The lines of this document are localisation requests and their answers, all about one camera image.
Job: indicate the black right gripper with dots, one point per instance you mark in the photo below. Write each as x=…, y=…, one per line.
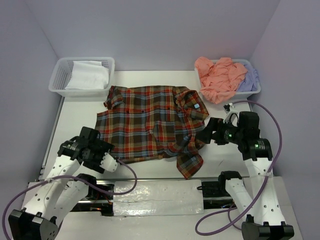
x=206, y=134

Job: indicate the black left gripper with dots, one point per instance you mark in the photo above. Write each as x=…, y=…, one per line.
x=105, y=147

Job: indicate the plaid flannel long sleeve shirt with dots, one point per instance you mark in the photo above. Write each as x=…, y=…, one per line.
x=153, y=123

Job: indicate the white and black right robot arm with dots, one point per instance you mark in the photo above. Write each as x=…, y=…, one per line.
x=261, y=215

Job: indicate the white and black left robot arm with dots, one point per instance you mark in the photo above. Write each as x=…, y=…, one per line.
x=42, y=217

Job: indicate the white plastic basket right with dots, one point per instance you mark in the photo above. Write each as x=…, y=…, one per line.
x=238, y=95

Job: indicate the white plastic basket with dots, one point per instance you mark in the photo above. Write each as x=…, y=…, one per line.
x=238, y=95
x=62, y=72

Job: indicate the orange crumpled shirt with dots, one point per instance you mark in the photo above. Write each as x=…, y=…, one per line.
x=219, y=80

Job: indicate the lavender crumpled shirt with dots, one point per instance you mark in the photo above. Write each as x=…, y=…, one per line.
x=251, y=80

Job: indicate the silver foil tape panel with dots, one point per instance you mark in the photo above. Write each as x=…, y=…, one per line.
x=160, y=198

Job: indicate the white folded cloth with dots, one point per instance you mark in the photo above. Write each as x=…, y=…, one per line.
x=88, y=75

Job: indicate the white plastic basket left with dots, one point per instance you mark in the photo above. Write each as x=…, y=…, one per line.
x=62, y=72

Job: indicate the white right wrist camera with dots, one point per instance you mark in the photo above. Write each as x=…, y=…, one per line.
x=231, y=108

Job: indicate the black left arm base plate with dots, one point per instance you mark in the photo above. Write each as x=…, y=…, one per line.
x=99, y=202

